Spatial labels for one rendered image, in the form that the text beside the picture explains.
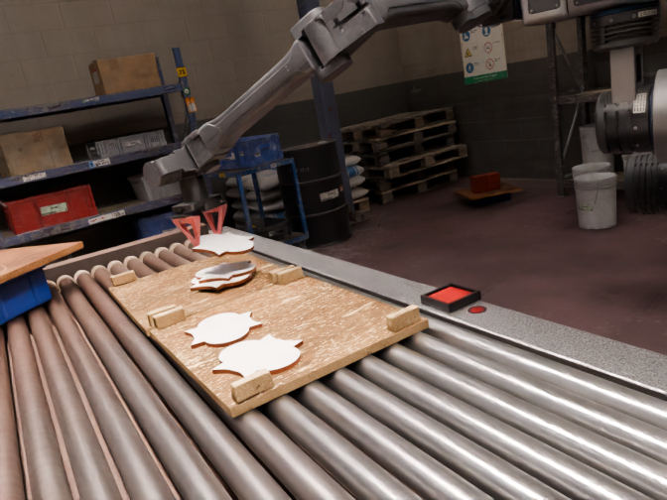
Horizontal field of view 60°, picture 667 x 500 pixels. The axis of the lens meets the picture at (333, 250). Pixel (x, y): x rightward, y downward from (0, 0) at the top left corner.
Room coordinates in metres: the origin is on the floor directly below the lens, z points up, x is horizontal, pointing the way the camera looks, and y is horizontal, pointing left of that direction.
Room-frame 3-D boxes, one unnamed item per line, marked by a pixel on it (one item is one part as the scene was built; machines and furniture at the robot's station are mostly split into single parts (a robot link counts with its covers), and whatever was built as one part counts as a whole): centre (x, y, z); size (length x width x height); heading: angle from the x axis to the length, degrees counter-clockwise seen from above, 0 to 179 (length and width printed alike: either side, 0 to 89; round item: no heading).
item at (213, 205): (1.33, 0.27, 1.08); 0.07 x 0.07 x 0.09; 59
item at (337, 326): (0.95, 0.12, 0.93); 0.41 x 0.35 x 0.02; 30
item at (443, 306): (0.97, -0.19, 0.92); 0.08 x 0.08 x 0.02; 29
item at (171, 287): (1.32, 0.33, 0.93); 0.41 x 0.35 x 0.02; 28
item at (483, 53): (6.58, -1.99, 1.55); 0.61 x 0.02 x 0.91; 32
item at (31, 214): (4.94, 2.31, 0.78); 0.66 x 0.45 x 0.28; 122
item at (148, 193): (5.44, 1.46, 0.76); 0.50 x 0.36 x 0.24; 128
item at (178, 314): (1.06, 0.34, 0.95); 0.06 x 0.02 x 0.03; 120
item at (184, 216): (1.29, 0.30, 1.08); 0.07 x 0.07 x 0.09; 59
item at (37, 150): (4.97, 2.32, 1.26); 0.49 x 0.38 x 0.34; 128
